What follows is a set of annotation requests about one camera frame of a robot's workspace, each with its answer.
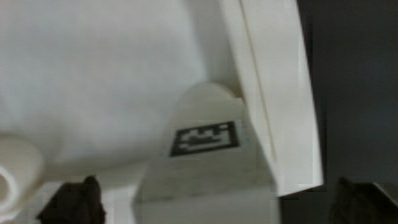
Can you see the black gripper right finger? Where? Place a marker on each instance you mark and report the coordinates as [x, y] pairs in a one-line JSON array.
[[365, 203]]

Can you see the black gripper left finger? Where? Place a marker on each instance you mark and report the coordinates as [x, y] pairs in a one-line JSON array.
[[75, 207]]

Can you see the white table leg tag 12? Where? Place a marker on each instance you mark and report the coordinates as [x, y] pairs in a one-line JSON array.
[[208, 184]]

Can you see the white square table top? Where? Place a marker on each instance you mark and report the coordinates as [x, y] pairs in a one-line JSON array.
[[102, 59]]

